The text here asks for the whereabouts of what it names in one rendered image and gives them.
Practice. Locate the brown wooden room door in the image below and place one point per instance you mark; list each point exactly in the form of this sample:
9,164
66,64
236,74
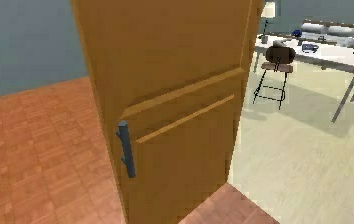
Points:
178,66

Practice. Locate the dark brown chair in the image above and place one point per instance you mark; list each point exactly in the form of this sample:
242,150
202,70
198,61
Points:
278,66

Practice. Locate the white shade table lamp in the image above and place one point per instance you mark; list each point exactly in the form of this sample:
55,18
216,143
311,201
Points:
268,13

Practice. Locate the blue small object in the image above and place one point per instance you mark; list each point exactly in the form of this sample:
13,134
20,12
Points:
297,32

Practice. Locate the dark blue flat object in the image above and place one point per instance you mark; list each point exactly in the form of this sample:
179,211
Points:
309,47

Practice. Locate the white long table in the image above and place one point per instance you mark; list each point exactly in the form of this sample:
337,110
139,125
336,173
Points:
335,55

